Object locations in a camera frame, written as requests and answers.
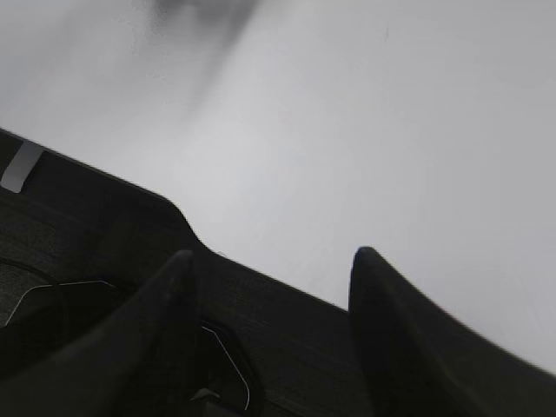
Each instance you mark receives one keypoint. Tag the grey tape strip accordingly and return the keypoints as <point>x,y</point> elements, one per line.
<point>21,166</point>

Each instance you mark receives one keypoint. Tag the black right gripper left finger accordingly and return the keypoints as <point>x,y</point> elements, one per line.
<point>95,348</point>

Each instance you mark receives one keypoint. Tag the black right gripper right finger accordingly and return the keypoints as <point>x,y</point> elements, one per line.
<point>417,360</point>

